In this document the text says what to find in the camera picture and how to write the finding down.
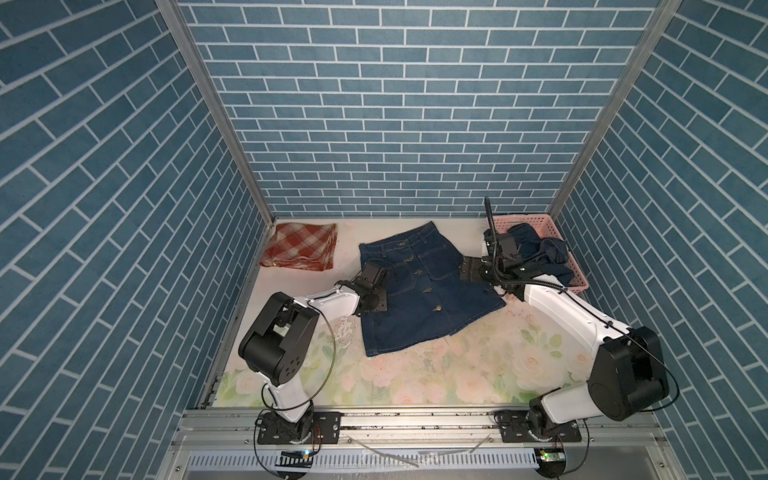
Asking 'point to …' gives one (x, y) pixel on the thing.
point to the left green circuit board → (296, 459)
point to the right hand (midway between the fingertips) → (470, 262)
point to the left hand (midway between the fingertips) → (382, 301)
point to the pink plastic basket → (546, 230)
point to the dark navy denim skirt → (547, 255)
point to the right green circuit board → (551, 461)
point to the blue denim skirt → (427, 297)
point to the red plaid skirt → (305, 246)
